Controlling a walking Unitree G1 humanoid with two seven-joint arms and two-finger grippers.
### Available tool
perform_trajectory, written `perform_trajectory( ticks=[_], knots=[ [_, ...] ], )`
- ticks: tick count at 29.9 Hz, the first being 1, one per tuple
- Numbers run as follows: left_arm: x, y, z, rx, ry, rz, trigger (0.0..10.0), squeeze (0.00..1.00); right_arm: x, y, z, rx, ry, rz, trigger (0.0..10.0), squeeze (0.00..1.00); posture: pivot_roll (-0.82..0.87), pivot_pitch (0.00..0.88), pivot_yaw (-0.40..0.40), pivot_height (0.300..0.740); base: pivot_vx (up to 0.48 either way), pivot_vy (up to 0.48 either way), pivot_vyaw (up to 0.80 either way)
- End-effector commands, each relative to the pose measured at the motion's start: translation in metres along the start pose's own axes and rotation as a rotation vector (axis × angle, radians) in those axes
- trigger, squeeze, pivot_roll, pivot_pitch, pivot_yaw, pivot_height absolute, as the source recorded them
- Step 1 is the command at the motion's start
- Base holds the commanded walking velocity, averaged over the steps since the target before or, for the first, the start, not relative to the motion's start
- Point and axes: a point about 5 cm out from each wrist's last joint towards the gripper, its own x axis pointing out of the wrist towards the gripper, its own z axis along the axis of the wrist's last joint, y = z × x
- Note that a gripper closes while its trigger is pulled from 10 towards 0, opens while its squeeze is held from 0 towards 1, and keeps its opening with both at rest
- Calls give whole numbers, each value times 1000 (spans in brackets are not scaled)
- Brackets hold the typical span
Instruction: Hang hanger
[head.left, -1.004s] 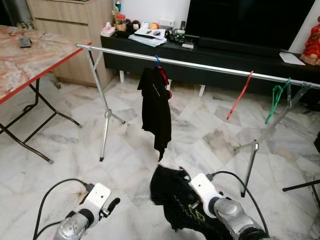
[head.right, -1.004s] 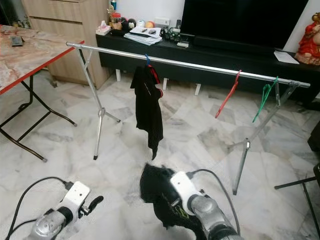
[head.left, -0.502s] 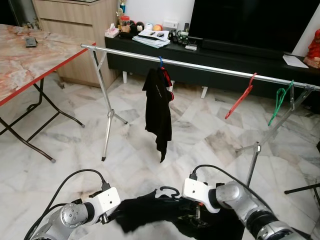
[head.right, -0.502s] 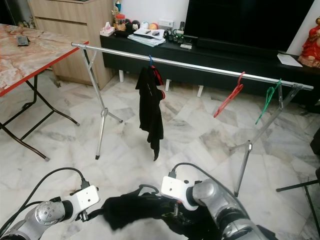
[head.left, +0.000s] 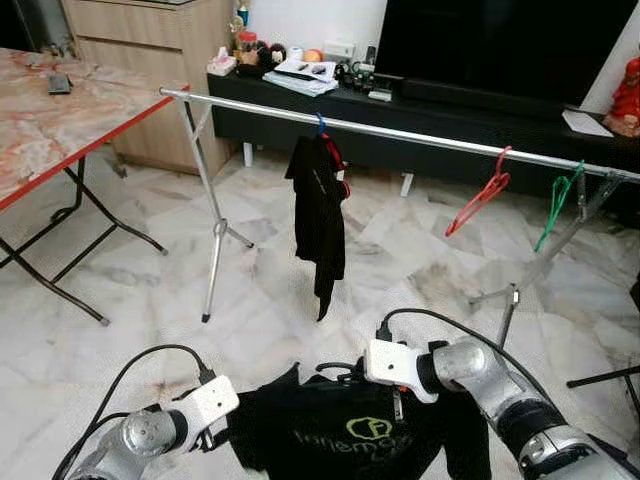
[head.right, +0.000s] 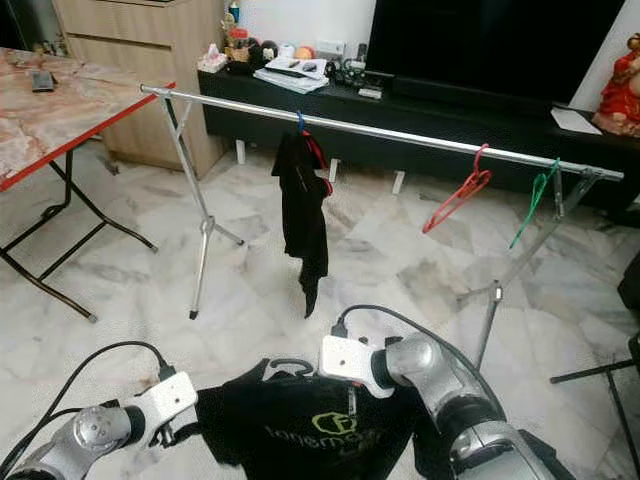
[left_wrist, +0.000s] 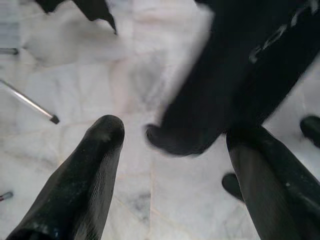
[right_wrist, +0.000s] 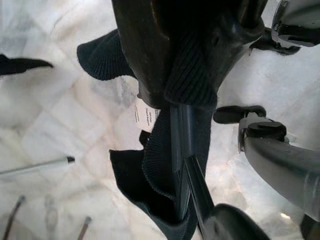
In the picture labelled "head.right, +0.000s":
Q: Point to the light wooden drawer cabinet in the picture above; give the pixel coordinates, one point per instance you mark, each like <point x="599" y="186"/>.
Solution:
<point x="140" y="60"/>

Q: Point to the white booklet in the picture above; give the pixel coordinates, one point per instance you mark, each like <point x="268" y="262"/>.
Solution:
<point x="575" y="120"/>

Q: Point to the white round container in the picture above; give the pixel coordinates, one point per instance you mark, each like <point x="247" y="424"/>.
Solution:
<point x="287" y="50"/>

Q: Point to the green plastic hanger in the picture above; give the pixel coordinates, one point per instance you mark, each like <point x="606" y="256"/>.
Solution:
<point x="527" y="212"/>

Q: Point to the black flat television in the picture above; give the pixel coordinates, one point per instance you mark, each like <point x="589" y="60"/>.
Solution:
<point x="490" y="40"/>

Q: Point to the black shirt with red stripe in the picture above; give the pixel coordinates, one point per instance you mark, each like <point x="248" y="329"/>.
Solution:
<point x="305" y="210"/>

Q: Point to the black shirt with green logo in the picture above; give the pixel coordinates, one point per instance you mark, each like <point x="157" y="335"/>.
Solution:
<point x="260" y="430"/>

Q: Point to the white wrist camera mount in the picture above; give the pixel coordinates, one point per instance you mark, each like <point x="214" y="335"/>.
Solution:
<point x="172" y="398"/>
<point x="350" y="358"/>

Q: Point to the silver metal clothes rack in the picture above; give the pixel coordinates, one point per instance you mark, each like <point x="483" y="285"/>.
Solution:
<point x="380" y="132"/>

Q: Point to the white power socket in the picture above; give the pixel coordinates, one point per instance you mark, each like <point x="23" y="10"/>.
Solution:
<point x="330" y="47"/>

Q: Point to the black plastic hanger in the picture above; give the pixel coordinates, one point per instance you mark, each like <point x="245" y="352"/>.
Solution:
<point x="285" y="361"/>

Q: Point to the red-lidded jar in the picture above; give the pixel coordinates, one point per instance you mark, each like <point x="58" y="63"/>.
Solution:
<point x="238" y="45"/>

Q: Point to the black metal stand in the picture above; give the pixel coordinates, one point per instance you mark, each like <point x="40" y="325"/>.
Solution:
<point x="585" y="374"/>

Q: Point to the red plastic hanger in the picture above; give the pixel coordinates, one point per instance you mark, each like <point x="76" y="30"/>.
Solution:
<point x="478" y="178"/>

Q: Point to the trophy with blue ball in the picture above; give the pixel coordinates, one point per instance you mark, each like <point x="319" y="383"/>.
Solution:
<point x="234" y="12"/>

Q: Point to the pink tissue box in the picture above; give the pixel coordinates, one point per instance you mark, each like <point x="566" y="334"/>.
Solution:
<point x="212" y="63"/>

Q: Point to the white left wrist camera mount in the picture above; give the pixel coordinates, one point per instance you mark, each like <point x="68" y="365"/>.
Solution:
<point x="172" y="398"/>

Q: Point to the orange ball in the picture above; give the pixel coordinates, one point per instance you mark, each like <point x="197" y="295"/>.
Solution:
<point x="304" y="52"/>

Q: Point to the white paper stack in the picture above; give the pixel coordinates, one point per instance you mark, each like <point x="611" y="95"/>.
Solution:
<point x="290" y="78"/>

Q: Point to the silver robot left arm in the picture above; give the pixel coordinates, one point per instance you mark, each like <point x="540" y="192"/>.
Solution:
<point x="95" y="435"/>

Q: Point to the marble-print folding table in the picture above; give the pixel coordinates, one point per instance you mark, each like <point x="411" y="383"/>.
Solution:
<point x="60" y="110"/>

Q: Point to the dark round ornament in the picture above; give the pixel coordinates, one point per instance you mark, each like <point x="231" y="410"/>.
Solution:
<point x="263" y="50"/>

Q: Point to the small white box device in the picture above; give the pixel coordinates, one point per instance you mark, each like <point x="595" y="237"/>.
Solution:
<point x="371" y="93"/>

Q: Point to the black TV console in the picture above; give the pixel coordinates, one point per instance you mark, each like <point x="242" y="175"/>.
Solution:
<point x="260" y="110"/>

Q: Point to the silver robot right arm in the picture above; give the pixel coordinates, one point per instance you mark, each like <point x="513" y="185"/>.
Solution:
<point x="460" y="390"/>

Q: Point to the red figurine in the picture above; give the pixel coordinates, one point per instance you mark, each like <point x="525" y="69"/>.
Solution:
<point x="622" y="95"/>

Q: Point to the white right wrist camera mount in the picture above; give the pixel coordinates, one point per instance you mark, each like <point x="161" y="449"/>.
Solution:
<point x="350" y="358"/>

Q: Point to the black soundbar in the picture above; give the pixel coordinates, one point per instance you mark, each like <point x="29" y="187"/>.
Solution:
<point x="470" y="90"/>

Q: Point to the small black flat device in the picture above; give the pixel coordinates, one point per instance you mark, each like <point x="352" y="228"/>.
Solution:
<point x="43" y="81"/>

